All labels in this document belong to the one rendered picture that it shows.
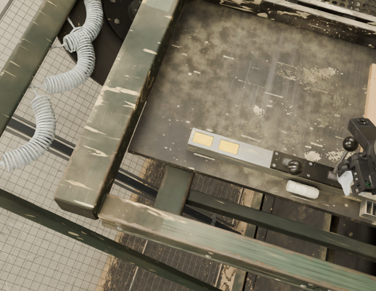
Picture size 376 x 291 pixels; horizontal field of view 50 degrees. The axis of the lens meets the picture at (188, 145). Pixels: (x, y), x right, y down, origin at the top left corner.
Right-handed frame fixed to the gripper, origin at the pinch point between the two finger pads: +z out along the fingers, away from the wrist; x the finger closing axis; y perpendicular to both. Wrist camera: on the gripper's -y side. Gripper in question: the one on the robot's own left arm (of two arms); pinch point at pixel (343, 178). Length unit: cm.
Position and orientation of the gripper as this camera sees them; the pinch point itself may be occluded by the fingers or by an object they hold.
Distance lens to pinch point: 101.8
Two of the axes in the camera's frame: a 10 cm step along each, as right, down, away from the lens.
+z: -0.8, 4.1, 9.1
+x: 9.9, -0.3, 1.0
